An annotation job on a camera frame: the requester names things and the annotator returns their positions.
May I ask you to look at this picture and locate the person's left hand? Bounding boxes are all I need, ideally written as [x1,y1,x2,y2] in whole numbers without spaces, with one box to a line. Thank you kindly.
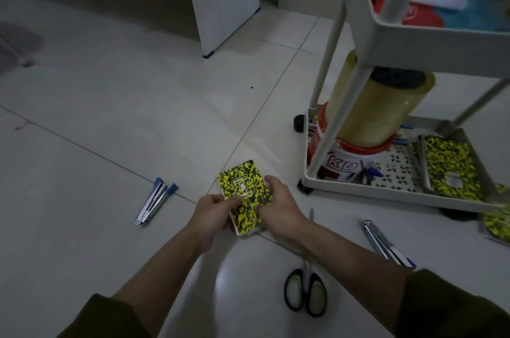
[187,193,244,255]

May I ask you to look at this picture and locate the person's right hand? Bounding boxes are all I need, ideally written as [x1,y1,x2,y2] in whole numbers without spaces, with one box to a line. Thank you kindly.
[255,175,310,249]

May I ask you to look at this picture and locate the yellow black speckled notebook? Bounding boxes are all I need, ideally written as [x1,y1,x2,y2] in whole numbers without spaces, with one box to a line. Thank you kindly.
[418,135,485,203]
[478,184,510,246]
[217,159,274,236]

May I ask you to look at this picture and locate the person's left forearm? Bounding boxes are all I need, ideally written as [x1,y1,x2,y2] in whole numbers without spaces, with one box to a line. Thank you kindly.
[113,226,224,337]

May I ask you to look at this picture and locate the person's right forearm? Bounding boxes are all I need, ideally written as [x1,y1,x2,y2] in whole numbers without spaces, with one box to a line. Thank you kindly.
[279,219,415,337]

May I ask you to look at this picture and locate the red white plastic bucket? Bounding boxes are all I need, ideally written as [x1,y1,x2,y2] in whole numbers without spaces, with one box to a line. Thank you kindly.
[306,103,399,184]

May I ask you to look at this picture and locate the blue metal stapler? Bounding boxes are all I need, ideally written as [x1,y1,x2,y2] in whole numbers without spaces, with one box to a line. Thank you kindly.
[135,177,179,227]

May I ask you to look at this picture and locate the purple pen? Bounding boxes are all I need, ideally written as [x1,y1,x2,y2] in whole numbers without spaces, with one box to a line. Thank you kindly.
[360,164,384,185]

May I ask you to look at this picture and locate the white black spotted notebook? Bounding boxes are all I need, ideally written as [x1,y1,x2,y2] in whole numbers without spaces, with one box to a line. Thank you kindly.
[371,142,425,193]

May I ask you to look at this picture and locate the large clear tape roll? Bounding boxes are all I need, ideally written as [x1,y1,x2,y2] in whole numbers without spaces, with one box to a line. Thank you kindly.
[324,50,436,148]

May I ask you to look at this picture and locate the blue pens bundle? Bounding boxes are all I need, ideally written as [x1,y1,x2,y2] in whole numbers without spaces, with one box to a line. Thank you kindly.
[392,123,419,147]

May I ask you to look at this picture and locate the olive green left sleeve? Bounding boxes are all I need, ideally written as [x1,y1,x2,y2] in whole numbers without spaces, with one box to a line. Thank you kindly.
[57,293,153,338]

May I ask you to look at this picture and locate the olive green sleeve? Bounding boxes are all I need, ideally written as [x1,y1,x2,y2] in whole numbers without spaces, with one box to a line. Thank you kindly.
[57,293,153,338]
[394,268,510,338]

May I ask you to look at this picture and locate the white rolling cart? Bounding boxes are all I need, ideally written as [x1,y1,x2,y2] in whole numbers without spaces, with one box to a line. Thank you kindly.
[297,0,510,216]

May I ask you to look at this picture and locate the olive green right sleeve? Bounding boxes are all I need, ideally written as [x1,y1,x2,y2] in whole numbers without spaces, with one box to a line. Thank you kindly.
[394,268,510,338]

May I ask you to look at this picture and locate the black handled scissors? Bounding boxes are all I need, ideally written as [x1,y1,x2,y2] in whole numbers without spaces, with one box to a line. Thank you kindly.
[284,208,328,318]

